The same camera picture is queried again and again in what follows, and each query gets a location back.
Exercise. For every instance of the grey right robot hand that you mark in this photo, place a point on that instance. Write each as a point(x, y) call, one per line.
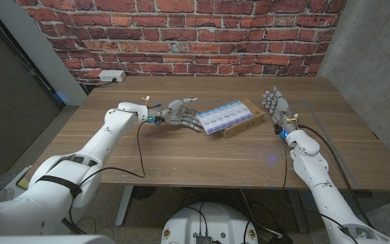
point(283, 110)

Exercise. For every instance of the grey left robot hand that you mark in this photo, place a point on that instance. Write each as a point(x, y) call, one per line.
point(174, 115)

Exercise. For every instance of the brown cardboard packing box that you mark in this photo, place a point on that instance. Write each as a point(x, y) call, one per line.
point(245, 125)

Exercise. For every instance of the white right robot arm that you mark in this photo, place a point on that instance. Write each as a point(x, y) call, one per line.
point(320, 183)

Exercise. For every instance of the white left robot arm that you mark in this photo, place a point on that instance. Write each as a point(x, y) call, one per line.
point(63, 169)

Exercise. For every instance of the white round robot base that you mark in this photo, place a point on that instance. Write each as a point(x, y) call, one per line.
point(208, 220)

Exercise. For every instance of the grey finned box on base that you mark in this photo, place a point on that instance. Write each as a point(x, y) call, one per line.
point(203, 240)

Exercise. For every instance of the white power strip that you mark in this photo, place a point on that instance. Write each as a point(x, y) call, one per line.
point(112, 75)

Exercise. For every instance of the red brick printed backdrop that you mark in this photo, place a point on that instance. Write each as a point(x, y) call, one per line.
point(181, 34)

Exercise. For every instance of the white table leg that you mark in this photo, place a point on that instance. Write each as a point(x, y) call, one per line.
point(124, 206)

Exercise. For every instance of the grey table leg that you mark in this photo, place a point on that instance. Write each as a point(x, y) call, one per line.
point(298, 213)

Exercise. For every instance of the yellow and black floor pad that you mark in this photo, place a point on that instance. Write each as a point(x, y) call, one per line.
point(23, 183)

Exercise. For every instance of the white robot chest shell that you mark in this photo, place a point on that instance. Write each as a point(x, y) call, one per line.
point(46, 240)

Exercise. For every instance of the grey white sneaker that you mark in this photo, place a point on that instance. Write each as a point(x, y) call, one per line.
point(2, 196)

